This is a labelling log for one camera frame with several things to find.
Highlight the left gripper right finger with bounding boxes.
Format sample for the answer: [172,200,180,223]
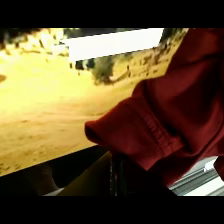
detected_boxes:
[116,155,172,197]

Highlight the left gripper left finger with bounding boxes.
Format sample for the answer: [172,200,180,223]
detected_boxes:
[59,151,116,197]

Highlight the silver frame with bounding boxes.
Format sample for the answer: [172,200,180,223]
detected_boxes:
[169,155,224,197]

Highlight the red garment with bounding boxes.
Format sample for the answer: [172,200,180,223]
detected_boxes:
[84,28,224,188]

